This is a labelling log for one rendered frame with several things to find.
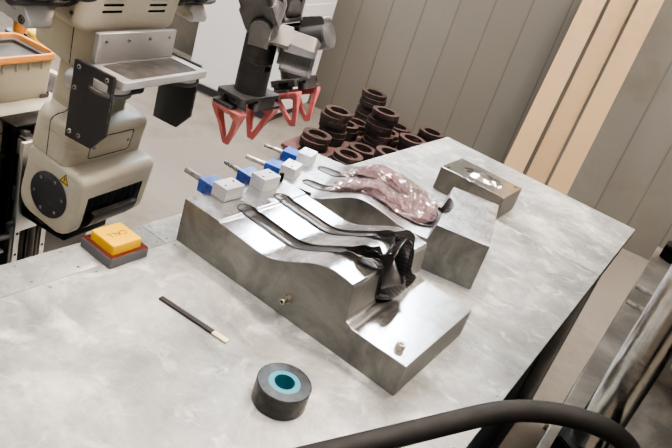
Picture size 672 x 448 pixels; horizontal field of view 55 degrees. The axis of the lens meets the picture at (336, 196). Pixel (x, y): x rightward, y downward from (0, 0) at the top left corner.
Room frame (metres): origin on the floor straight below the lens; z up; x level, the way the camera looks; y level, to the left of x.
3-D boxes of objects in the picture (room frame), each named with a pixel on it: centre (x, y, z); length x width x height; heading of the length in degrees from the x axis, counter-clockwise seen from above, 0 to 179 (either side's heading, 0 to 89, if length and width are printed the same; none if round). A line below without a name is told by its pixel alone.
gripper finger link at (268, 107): (1.14, 0.20, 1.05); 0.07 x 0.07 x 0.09; 63
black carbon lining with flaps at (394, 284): (1.07, -0.01, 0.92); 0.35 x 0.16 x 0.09; 62
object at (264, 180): (1.23, 0.19, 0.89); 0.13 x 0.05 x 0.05; 62
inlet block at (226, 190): (1.14, 0.24, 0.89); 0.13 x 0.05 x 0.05; 62
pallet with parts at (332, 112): (3.85, -0.12, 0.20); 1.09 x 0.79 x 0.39; 160
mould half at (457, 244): (1.41, -0.11, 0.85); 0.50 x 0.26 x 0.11; 80
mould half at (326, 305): (1.05, -0.02, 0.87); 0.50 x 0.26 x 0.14; 62
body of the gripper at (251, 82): (1.12, 0.21, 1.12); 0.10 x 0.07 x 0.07; 153
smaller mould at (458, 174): (1.77, -0.38, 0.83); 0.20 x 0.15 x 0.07; 62
